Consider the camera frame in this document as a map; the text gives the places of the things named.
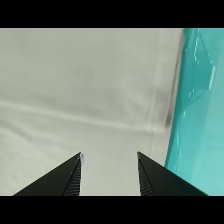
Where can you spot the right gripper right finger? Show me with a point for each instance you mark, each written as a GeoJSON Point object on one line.
{"type": "Point", "coordinates": [156, 181]}

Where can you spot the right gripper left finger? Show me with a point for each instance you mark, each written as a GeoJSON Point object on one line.
{"type": "Point", "coordinates": [63, 181]}

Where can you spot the white T-shirt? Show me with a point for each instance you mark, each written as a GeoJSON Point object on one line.
{"type": "Point", "coordinates": [83, 93]}

